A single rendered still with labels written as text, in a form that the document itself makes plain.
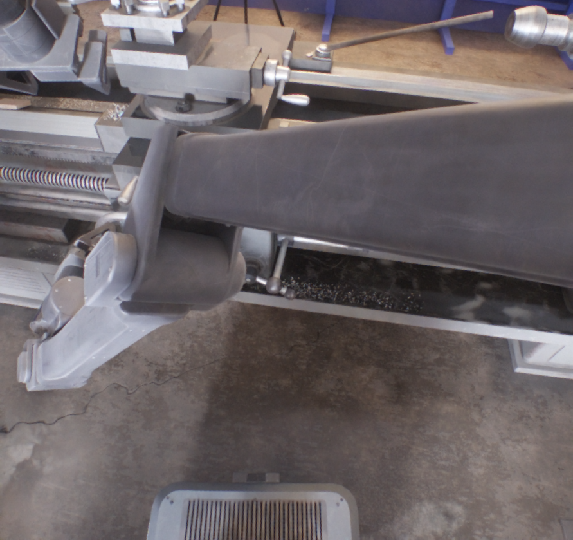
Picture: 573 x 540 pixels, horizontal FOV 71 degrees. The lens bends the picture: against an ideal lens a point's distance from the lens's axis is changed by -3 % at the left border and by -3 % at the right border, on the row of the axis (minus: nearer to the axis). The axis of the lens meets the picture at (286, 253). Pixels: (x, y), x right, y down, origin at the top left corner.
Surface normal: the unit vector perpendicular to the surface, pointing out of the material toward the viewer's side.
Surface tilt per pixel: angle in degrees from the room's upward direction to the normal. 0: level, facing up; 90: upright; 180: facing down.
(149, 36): 90
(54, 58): 30
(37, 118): 36
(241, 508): 0
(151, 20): 90
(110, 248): 56
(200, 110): 0
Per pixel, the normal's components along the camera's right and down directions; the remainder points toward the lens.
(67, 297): 0.62, -0.43
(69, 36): 0.02, -0.17
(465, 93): -0.09, 0.15
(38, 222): 0.03, -0.64
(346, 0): -0.14, 0.76
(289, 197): -0.77, -0.07
